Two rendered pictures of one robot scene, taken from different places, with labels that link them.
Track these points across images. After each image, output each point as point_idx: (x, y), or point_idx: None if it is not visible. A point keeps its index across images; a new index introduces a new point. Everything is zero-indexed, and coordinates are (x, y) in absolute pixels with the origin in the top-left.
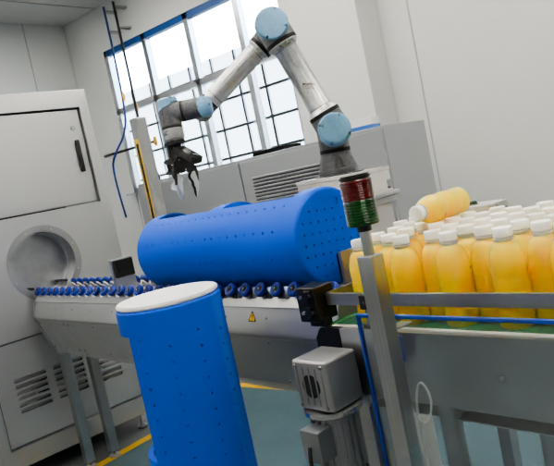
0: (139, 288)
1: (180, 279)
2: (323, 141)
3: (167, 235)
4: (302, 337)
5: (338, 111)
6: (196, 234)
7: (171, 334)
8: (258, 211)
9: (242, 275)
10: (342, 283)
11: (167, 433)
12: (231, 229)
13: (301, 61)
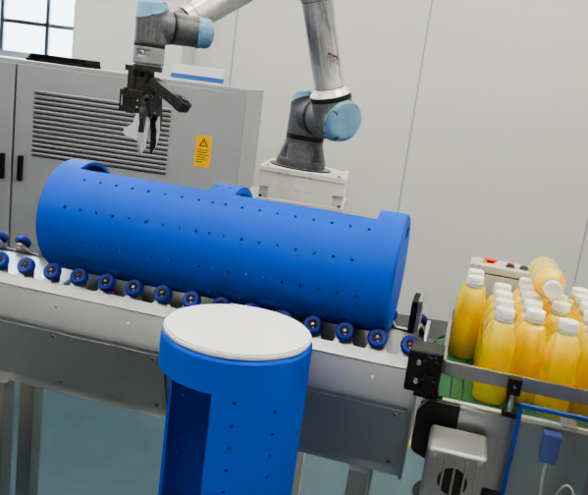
0: (4, 258)
1: (118, 269)
2: (329, 131)
3: (120, 203)
4: (349, 394)
5: (351, 100)
6: (190, 220)
7: (281, 397)
8: (320, 222)
9: (260, 296)
10: None
11: None
12: (269, 235)
13: (335, 25)
